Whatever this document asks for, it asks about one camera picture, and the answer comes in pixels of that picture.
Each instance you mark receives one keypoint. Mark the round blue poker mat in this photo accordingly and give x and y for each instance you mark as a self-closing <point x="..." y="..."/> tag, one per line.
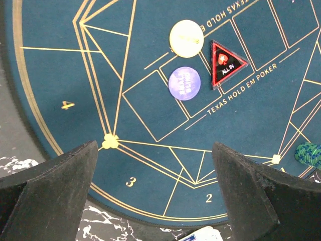
<point x="99" y="70"/>

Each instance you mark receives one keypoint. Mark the purple small blind button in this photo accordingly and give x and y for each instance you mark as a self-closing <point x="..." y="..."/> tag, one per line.
<point x="184" y="83"/>

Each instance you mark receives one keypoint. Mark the green poker chip stack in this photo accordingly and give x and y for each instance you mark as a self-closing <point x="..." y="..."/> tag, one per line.
<point x="309" y="154"/>

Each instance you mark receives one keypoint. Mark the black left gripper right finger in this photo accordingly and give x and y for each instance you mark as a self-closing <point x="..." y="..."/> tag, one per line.
<point x="264" y="203"/>

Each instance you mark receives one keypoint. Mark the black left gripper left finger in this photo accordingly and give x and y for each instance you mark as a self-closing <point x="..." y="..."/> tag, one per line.
<point x="46" y="202"/>

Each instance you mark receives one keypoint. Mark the blue playing card box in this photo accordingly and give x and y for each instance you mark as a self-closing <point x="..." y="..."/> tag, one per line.
<point x="207" y="233"/>

